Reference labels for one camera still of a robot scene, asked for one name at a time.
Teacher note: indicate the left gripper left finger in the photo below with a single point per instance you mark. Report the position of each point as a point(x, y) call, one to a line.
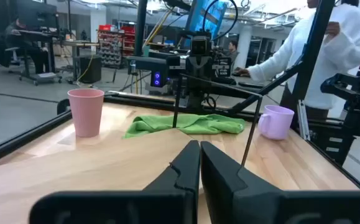
point(167, 205)

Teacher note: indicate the red parts bin rack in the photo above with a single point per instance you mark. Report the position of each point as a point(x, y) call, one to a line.
point(114, 46)

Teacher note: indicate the green microfibre cloth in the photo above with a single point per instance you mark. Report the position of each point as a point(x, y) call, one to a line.
point(204, 124)

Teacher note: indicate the lilac plastic mug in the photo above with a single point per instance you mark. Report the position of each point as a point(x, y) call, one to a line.
point(277, 123)

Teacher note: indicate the black cube box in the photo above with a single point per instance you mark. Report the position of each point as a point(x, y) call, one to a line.
point(89, 68)

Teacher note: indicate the pink ribbed tumbler cup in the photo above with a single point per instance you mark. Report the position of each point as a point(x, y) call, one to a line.
point(85, 112)

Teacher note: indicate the black box with blue lights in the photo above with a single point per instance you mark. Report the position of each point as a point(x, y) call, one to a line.
point(151, 67)

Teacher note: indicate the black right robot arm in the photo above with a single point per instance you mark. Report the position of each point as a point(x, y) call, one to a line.
point(198, 96)

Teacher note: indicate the black computer monitor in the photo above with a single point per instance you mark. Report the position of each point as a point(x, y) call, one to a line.
point(36, 14)

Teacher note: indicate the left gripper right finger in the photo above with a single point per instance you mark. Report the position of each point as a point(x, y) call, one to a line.
point(248, 205)

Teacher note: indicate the black rolling desk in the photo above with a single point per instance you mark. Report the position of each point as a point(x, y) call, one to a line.
point(39, 76)

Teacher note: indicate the blue display screen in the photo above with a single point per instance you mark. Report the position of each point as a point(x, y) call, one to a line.
point(204, 15)

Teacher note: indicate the black aluminium rig frame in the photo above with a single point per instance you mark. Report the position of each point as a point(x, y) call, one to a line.
point(11, 144)

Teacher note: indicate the person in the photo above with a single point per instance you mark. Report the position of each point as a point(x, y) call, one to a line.
point(24, 40)
point(329, 62)
point(233, 51)

